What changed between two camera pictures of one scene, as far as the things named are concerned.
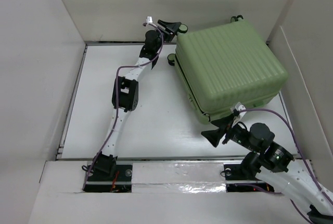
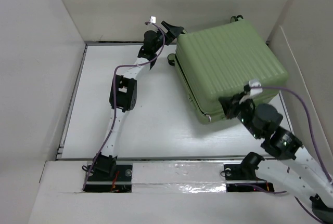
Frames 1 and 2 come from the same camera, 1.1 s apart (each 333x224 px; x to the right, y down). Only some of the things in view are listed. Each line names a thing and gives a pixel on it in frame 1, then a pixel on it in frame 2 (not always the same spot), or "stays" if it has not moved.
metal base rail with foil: (150, 178) stays
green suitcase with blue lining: (221, 65) stays
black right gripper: (213, 136) → (230, 103)
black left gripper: (172, 29) stays
